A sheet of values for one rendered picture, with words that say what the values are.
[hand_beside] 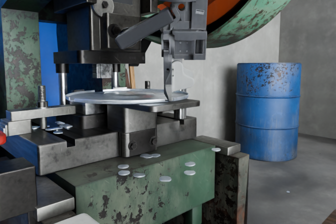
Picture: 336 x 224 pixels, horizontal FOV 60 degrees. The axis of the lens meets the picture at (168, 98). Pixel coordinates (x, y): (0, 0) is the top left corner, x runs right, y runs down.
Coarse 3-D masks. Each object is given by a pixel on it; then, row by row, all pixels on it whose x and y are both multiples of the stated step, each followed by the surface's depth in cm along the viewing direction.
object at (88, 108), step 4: (72, 104) 77; (76, 104) 75; (80, 104) 73; (84, 104) 72; (88, 104) 72; (92, 104) 73; (96, 104) 73; (100, 104) 74; (104, 104) 75; (76, 108) 75; (80, 108) 73; (84, 108) 72; (88, 108) 72; (92, 108) 73; (96, 108) 74; (100, 108) 74; (104, 108) 75; (80, 112) 74; (84, 112) 72; (88, 112) 72; (92, 112) 73; (96, 112) 74
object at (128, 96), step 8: (128, 88) 85; (136, 88) 85; (144, 88) 84; (72, 96) 68; (80, 96) 68; (88, 96) 68; (96, 96) 68; (104, 96) 67; (112, 96) 65; (120, 96) 64; (128, 96) 64; (136, 96) 65; (144, 96) 66; (152, 96) 68; (160, 96) 68; (176, 96) 68; (184, 96) 64
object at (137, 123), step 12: (108, 108) 68; (120, 108) 65; (132, 108) 58; (144, 108) 55; (156, 108) 54; (168, 108) 56; (180, 108) 58; (108, 120) 69; (120, 120) 65; (132, 120) 65; (144, 120) 68; (156, 120) 71; (120, 132) 65; (132, 132) 66; (144, 132) 68; (156, 132) 71; (120, 144) 66; (132, 144) 65; (144, 144) 68; (156, 144) 71
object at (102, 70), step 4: (92, 64) 78; (96, 64) 76; (100, 64) 76; (104, 64) 77; (108, 64) 78; (92, 68) 78; (96, 68) 76; (100, 68) 77; (104, 68) 77; (108, 68) 78; (92, 72) 78; (96, 72) 76; (100, 72) 77; (104, 72) 77; (108, 72) 78; (92, 76) 78; (96, 76) 76; (100, 76) 77; (104, 76) 77; (108, 76) 78
